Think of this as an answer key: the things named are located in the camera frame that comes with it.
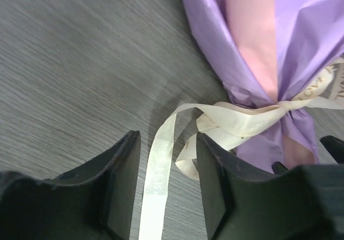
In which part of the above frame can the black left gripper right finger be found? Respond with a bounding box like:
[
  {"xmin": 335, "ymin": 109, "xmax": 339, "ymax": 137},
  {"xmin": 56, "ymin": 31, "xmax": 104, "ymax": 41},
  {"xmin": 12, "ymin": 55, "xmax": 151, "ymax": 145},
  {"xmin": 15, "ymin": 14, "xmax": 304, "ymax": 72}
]
[{"xmin": 196, "ymin": 133, "xmax": 343, "ymax": 239}]

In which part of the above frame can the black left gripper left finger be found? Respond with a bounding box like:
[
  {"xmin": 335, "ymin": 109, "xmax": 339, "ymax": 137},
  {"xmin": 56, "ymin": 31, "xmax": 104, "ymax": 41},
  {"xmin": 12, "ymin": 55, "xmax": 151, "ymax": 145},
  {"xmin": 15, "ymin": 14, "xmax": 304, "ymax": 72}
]
[{"xmin": 1, "ymin": 131, "xmax": 141, "ymax": 240}]

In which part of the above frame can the cream ribbon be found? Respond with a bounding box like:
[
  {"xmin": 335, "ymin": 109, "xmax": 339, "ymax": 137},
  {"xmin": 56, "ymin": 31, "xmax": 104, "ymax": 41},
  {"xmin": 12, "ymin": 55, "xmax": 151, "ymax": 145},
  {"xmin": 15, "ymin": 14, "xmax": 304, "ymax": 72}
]
[{"xmin": 138, "ymin": 57, "xmax": 344, "ymax": 240}]

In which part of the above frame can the purple wrapping paper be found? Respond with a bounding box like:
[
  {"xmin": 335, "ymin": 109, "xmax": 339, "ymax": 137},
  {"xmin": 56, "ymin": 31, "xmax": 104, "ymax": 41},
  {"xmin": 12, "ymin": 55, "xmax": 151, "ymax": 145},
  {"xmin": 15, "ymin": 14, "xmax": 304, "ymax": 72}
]
[{"xmin": 177, "ymin": 0, "xmax": 344, "ymax": 174}]

